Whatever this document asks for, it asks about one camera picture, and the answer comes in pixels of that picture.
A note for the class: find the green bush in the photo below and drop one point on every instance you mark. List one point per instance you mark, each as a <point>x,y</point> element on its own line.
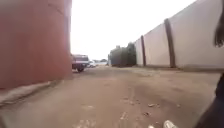
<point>122,56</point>

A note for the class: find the white car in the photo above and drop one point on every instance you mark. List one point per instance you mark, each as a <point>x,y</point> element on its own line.
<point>91,64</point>

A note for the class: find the brown dirt road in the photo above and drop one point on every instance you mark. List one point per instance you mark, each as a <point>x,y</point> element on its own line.
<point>110,96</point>

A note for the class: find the dark pickup truck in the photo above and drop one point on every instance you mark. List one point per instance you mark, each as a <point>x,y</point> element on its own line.
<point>80,62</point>

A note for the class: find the robot's own part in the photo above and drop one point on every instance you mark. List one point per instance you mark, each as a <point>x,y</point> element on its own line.
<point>151,126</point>

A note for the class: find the grey concrete kerb strip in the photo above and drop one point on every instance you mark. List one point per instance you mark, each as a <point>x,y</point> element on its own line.
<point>23,91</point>

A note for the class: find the person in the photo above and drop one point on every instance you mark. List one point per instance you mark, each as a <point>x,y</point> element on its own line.
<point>215,100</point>

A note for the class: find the pale wall with dark pillars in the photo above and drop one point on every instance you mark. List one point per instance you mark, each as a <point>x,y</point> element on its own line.
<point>190,40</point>

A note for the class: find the red metal wall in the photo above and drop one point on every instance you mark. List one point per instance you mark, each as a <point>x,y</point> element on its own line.
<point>33,40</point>

